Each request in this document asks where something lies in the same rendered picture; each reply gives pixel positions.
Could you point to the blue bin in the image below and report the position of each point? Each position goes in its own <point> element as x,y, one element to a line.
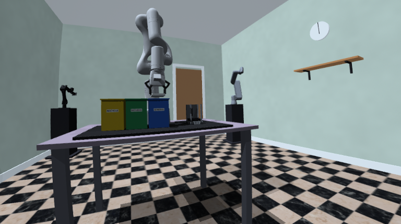
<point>158,112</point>

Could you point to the green bin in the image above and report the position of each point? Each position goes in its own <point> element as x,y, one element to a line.
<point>136,113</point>

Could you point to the yellow open-top bin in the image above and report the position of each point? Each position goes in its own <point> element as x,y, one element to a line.
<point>113,114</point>

